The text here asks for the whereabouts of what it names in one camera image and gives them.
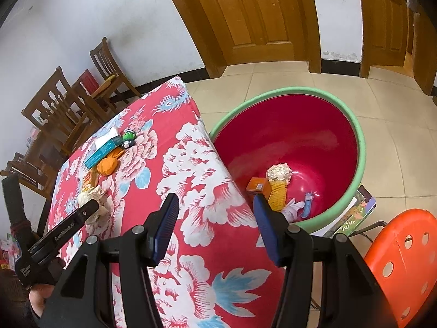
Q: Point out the orange peel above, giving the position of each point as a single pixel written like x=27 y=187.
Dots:
x=107 y=166

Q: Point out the red floral tablecloth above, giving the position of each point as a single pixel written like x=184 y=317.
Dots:
x=205 y=177

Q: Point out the orange snack packet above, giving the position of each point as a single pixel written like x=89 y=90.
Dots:
x=90 y=179

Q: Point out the orange cardboard box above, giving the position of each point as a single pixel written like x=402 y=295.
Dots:
x=257 y=186

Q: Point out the yellow foam fruit net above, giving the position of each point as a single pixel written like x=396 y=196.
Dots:
x=278 y=193

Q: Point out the teal and white cardboard box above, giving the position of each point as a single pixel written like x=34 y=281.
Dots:
x=102 y=152

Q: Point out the white cloth glove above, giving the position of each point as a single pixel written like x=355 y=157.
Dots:
x=293 y=208

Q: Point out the green and red plastic basin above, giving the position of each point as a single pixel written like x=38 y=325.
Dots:
x=290 y=126

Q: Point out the person's left hand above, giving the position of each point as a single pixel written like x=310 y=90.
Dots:
x=39 y=297

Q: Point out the wooden dining table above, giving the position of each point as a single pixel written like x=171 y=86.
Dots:
x=44 y=143

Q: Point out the stack of picture books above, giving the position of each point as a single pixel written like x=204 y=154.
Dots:
x=355 y=211

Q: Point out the orange plastic stool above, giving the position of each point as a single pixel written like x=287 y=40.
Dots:
x=403 y=246

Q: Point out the light blue plastic tube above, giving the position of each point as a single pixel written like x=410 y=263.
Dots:
x=307 y=205

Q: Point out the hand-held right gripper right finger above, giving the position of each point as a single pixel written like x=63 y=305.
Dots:
x=268 y=235

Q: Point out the colourful cardboard box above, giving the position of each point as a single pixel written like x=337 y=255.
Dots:
x=6 y=252

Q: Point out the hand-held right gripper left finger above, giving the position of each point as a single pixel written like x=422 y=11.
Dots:
x=164 y=232

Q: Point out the yellow seat cushion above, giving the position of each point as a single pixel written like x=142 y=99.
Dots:
x=105 y=83

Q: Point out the small green toy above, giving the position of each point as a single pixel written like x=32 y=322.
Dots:
x=128 y=136

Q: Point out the pink and white packet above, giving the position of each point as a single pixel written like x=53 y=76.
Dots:
x=32 y=135

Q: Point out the white tissue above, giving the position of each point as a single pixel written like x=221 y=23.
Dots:
x=278 y=172
x=97 y=196

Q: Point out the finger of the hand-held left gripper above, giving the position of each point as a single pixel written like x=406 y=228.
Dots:
x=87 y=211
x=15 y=205

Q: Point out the wooden panel door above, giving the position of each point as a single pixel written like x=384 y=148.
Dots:
x=385 y=17
x=252 y=13

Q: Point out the wooden cabinet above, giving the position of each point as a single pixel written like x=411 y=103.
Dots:
x=426 y=68

